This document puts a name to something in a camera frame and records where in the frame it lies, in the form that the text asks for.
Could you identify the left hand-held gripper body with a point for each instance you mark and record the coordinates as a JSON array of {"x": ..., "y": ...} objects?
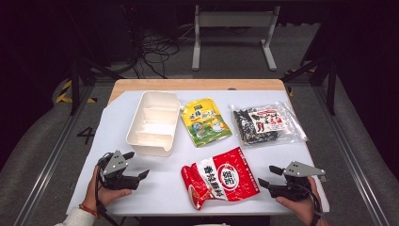
[{"x": 116, "y": 163}]

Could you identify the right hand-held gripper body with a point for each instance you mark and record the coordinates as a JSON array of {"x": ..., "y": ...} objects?
[{"x": 296, "y": 188}]

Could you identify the white plastic container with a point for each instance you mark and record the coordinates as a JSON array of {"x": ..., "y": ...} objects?
[{"x": 155, "y": 125}]

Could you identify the red and white snack bag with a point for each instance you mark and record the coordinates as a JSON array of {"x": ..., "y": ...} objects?
[{"x": 224, "y": 179}]

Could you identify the clear bag of dried seaweed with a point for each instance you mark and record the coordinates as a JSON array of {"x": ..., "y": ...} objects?
[{"x": 266, "y": 125}]

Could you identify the yellow spouted pouch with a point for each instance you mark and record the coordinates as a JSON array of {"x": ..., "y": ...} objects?
[{"x": 205, "y": 122}]

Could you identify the person's right hand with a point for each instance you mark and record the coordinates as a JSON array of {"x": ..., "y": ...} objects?
[{"x": 306, "y": 208}]

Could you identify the person's left hand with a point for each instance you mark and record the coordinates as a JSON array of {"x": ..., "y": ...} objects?
[{"x": 100, "y": 196}]

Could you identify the small grey table clip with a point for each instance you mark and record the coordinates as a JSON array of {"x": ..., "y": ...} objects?
[{"x": 323, "y": 179}]

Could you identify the white table sheet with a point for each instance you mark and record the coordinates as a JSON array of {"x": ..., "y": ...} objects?
[{"x": 175, "y": 163}]

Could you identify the yellow black hazard tape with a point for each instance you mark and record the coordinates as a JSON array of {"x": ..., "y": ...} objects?
[{"x": 64, "y": 92}]

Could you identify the black metal stand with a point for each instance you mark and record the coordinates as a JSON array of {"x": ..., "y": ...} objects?
[
  {"x": 331, "y": 84},
  {"x": 74, "y": 81}
]

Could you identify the grey metal stand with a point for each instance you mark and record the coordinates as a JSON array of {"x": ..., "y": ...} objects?
[{"x": 233, "y": 19}]

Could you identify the aluminium floor rail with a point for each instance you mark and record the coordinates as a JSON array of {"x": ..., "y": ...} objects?
[
  {"x": 348, "y": 157},
  {"x": 50, "y": 160}
]

